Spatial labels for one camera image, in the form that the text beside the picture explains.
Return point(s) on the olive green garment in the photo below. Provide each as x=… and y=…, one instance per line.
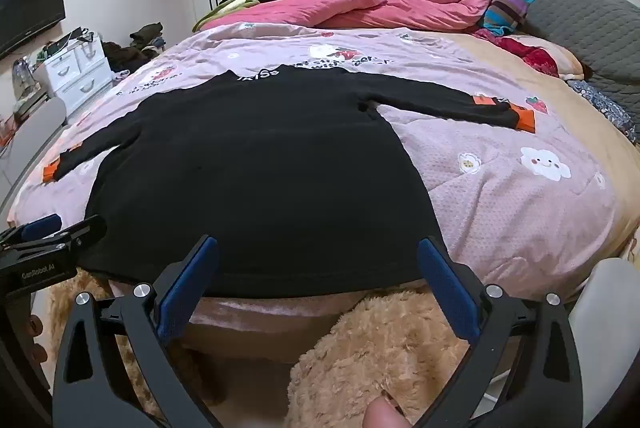
x=147, y=32

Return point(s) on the blue floral cloth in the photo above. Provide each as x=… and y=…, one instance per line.
x=605, y=107

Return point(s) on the dark clothes pile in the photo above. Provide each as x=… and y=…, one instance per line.
x=122, y=55

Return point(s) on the yellow-green cloth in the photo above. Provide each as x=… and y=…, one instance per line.
x=225, y=10

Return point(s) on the person's left hand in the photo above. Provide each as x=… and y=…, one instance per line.
x=37, y=335

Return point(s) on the striped knit cloth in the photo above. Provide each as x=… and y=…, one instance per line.
x=505, y=15

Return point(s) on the grey padded headboard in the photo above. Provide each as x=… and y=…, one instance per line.
x=575, y=17

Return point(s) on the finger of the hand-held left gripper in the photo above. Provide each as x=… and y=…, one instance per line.
x=42, y=228
x=82, y=233

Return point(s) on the person's right hand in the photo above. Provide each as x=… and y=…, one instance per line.
x=382, y=415

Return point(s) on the black sweater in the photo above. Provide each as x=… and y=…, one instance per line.
x=260, y=167

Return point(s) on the pink printed blanket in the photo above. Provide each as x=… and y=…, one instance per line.
x=500, y=218

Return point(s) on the fluffy brown clothing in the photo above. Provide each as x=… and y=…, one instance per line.
x=375, y=348

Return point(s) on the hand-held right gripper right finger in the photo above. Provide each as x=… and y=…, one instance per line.
x=447, y=293

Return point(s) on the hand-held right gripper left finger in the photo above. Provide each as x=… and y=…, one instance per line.
x=187, y=288

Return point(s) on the black television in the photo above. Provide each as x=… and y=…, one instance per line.
x=30, y=12

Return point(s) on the red patterned pillow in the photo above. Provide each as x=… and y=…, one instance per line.
x=535, y=55

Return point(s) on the white drawer chest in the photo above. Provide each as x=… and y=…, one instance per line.
x=75, y=72

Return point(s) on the beige bed sheet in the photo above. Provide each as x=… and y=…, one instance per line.
x=590, y=142

